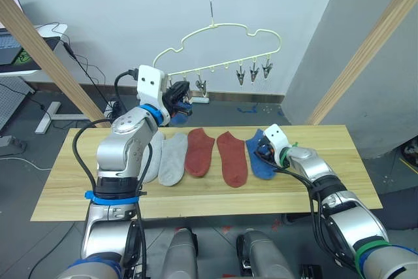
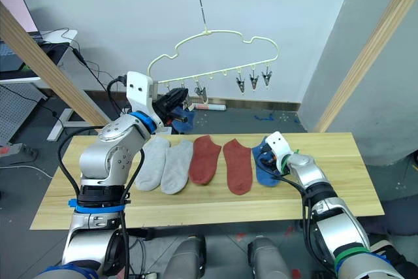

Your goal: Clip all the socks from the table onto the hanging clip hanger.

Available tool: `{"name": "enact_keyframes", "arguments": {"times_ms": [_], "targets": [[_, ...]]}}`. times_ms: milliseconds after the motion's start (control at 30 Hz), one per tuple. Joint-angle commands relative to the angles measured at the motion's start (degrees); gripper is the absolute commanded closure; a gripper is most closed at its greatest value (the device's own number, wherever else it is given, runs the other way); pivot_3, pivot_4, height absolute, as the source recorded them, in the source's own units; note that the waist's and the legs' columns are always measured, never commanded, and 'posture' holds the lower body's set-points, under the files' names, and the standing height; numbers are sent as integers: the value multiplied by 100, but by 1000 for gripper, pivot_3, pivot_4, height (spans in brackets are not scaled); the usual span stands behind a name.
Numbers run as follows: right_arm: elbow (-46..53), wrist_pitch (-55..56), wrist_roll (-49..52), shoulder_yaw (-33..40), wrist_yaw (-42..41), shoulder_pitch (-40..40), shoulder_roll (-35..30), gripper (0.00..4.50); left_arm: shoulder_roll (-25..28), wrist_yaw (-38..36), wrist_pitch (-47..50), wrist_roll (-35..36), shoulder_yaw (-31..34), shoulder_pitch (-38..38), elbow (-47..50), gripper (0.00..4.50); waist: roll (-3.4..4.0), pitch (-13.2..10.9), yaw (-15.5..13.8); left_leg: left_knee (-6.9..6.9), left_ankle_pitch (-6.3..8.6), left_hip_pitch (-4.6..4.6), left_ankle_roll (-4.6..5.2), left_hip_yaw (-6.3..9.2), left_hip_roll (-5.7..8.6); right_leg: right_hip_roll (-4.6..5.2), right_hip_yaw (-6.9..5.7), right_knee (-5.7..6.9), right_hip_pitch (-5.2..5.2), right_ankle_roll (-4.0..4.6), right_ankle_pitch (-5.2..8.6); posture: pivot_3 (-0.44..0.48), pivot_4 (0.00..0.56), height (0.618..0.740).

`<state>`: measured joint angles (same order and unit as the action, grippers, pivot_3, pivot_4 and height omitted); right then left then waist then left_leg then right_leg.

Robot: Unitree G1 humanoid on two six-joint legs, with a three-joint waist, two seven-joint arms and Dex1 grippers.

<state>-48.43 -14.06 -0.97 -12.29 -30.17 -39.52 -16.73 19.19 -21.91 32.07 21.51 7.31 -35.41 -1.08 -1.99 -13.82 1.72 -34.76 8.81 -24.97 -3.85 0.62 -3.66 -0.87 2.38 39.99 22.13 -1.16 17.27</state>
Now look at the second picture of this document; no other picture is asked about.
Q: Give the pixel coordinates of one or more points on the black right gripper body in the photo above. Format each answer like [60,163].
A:
[269,159]

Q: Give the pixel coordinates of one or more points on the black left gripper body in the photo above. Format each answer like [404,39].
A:
[165,106]

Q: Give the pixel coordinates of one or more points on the blue ankle sock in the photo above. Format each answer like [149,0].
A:
[184,123]
[263,177]

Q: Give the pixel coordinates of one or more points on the metal hanger clip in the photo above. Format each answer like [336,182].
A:
[267,77]
[254,81]
[240,84]
[200,92]
[186,104]

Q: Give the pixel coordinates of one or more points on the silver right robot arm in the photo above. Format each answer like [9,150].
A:
[339,226]

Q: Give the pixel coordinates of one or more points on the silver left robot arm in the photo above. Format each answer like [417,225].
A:
[111,156]

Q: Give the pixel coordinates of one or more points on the pale yellow clip hanger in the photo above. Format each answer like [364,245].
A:
[206,33]

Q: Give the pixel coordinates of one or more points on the metal hanger hook rod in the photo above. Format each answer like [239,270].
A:
[202,8]

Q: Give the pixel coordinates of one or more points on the red ankle sock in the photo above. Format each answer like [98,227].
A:
[204,161]
[238,168]

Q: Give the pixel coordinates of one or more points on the white tube with red print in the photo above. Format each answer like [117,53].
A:
[209,106]

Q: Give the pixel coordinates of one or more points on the grey ankle sock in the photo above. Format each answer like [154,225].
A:
[151,164]
[176,171]

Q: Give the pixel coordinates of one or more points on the grey rounded shape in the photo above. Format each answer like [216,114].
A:
[267,256]
[189,256]

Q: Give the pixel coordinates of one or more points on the white desk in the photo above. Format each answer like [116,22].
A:
[60,124]

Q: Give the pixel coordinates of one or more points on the dark blue fabric bundle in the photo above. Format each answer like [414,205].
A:
[398,220]

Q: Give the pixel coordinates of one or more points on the grey pegboard panel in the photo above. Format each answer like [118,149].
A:
[16,106]

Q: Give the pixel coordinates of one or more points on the open laptop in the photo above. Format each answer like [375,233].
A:
[16,8]

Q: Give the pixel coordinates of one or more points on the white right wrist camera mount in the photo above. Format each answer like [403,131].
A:
[277,143]

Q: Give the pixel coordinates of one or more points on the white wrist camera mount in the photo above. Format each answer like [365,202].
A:
[138,91]
[277,143]

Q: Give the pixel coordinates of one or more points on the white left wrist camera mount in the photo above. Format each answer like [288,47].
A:
[138,91]

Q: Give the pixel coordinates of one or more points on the slanted wooden frame beam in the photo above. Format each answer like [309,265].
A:
[365,60]
[42,60]

